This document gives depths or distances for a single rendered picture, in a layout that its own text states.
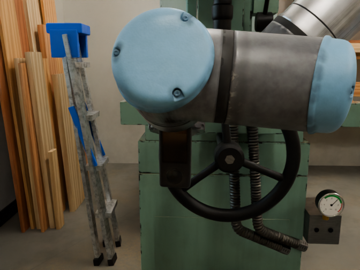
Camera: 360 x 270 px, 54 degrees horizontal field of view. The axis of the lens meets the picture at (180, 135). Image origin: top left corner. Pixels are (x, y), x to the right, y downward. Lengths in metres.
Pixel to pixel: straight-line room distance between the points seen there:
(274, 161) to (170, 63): 0.67
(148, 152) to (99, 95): 2.54
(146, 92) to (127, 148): 3.17
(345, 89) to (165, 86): 0.15
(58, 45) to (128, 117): 0.84
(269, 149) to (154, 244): 0.41
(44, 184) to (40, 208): 0.14
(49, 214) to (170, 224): 1.41
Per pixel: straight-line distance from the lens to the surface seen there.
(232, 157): 0.71
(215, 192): 0.94
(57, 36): 1.68
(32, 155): 2.15
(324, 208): 0.94
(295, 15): 0.47
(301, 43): 0.33
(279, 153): 0.93
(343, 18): 0.47
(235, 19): 1.14
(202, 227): 0.98
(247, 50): 0.32
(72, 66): 1.65
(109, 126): 3.45
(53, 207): 2.30
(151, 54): 0.30
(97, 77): 3.42
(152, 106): 0.30
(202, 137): 0.90
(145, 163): 0.93
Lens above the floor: 1.01
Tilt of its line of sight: 12 degrees down
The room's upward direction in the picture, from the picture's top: straight up
